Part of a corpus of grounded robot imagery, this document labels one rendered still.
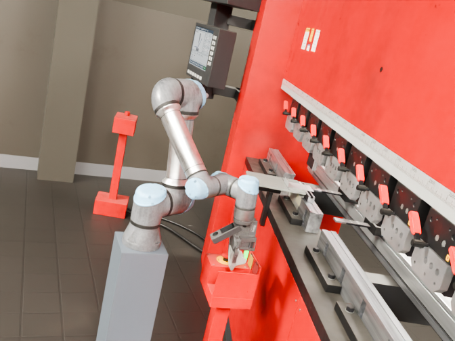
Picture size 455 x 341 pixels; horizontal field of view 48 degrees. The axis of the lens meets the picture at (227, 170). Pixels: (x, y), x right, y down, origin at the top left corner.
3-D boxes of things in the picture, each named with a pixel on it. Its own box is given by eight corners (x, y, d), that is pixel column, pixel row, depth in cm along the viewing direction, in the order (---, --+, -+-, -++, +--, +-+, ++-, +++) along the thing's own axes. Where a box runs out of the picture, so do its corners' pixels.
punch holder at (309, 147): (300, 145, 244) (310, 111, 239) (317, 148, 245) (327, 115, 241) (308, 153, 230) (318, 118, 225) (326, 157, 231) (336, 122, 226)
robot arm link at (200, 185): (152, 69, 179) (206, 192, 166) (174, 71, 187) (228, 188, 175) (133, 87, 185) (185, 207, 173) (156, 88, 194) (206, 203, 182)
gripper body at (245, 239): (254, 253, 183) (259, 222, 180) (231, 253, 181) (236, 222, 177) (248, 243, 190) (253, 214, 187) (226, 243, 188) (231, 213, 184)
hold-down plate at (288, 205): (277, 199, 253) (278, 194, 252) (287, 201, 254) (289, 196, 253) (290, 224, 224) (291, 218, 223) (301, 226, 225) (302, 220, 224)
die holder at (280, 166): (265, 162, 319) (269, 147, 316) (274, 164, 320) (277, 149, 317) (280, 189, 272) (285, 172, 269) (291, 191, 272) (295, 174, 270)
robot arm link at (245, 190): (246, 172, 183) (265, 179, 178) (242, 200, 186) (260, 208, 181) (232, 175, 177) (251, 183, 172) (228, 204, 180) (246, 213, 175)
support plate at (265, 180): (245, 172, 245) (246, 170, 244) (296, 182, 249) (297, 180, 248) (250, 185, 228) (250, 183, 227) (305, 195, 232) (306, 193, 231)
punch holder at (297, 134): (292, 134, 263) (300, 104, 258) (307, 138, 264) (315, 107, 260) (298, 142, 249) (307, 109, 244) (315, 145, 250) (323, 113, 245)
